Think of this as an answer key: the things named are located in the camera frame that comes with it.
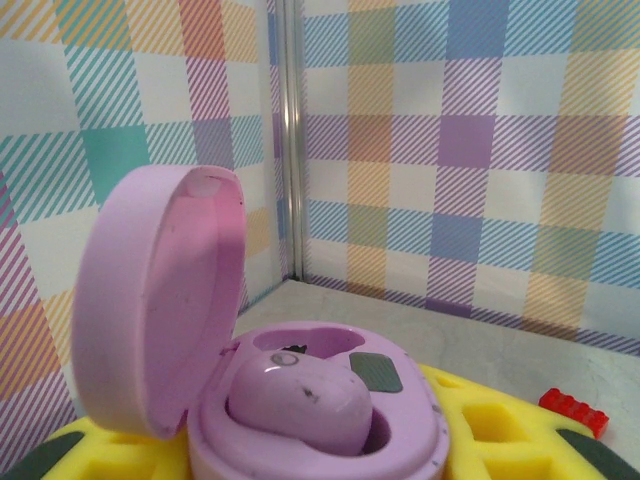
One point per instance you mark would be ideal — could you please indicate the purple earbud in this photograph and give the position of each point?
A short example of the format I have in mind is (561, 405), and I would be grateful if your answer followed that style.
(300, 405)

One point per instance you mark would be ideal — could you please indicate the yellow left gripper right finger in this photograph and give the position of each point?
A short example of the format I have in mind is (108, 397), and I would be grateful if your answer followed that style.
(500, 440)

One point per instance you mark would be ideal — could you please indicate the purple earbud case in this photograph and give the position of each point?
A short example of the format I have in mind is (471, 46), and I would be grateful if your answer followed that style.
(150, 300)

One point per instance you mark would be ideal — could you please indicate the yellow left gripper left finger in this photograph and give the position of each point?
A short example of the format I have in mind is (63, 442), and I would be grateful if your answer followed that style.
(125, 460)

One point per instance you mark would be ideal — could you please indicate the aluminium frame post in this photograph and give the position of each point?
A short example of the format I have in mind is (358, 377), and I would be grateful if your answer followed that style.
(292, 150)

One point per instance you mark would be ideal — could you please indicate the long red toy brick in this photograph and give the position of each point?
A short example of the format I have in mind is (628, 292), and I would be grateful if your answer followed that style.
(575, 412)

